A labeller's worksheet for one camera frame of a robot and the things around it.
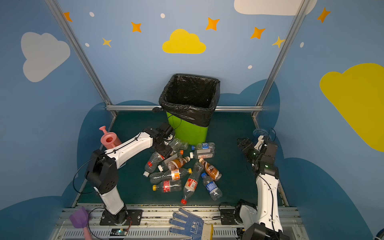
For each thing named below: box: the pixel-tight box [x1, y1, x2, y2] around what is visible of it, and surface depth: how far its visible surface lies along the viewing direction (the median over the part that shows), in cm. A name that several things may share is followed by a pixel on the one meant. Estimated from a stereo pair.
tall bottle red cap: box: [181, 161, 205, 205], surface depth 83 cm
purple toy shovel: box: [69, 206, 92, 240], surface depth 75 cm
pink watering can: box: [99, 125, 122, 150], surface depth 93 cm
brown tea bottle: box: [167, 156, 191, 171], surface depth 84 cm
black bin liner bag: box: [152, 73, 221, 127], surface depth 86 cm
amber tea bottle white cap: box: [199, 158, 222, 182], surface depth 88 cm
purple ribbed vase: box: [253, 128, 270, 141], surface depth 87 cm
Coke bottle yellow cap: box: [152, 179, 182, 193], surface depth 82 cm
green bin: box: [166, 111, 209, 145], surface depth 86 cm
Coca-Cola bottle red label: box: [143, 151, 165, 178], surface depth 88 cm
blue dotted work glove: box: [168, 206, 214, 240], surface depth 73 cm
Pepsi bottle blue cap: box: [201, 172, 223, 201], surface depth 82 cm
